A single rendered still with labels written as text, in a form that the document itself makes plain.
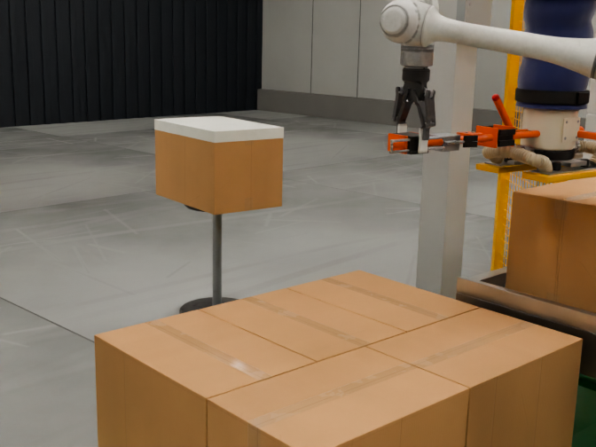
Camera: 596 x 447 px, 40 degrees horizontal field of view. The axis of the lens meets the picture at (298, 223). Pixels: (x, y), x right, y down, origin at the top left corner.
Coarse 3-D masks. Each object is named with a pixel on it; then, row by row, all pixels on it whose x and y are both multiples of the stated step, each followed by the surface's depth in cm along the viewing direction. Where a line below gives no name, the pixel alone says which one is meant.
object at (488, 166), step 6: (486, 162) 269; (504, 162) 268; (480, 168) 268; (486, 168) 266; (492, 168) 264; (498, 168) 262; (504, 168) 263; (510, 168) 265; (516, 168) 266; (522, 168) 268; (528, 168) 270; (534, 168) 271
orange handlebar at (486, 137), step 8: (480, 136) 243; (488, 136) 245; (520, 136) 253; (528, 136) 255; (536, 136) 257; (584, 136) 258; (592, 136) 255; (400, 144) 226; (432, 144) 232; (440, 144) 234
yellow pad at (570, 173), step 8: (584, 160) 262; (560, 168) 254; (568, 168) 260; (576, 168) 261; (584, 168) 261; (592, 168) 261; (528, 176) 252; (536, 176) 250; (544, 176) 248; (552, 176) 248; (560, 176) 250; (568, 176) 252; (576, 176) 254; (584, 176) 257; (592, 176) 259
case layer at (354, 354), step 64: (192, 320) 274; (256, 320) 275; (320, 320) 277; (384, 320) 278; (448, 320) 280; (512, 320) 281; (128, 384) 247; (192, 384) 224; (256, 384) 225; (320, 384) 226; (384, 384) 227; (448, 384) 228; (512, 384) 241; (576, 384) 269
